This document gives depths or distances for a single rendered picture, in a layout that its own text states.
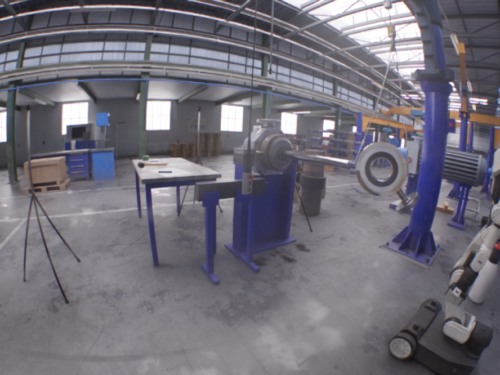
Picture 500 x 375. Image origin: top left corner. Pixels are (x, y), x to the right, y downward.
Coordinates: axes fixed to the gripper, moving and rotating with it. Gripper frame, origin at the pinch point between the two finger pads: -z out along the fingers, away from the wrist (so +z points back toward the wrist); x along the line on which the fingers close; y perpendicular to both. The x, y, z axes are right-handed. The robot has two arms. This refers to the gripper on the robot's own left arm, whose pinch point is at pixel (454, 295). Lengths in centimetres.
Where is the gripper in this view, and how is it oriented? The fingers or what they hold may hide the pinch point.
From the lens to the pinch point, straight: 143.0
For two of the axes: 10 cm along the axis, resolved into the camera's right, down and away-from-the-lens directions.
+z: 1.4, -9.1, -4.0
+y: -8.8, 0.6, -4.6
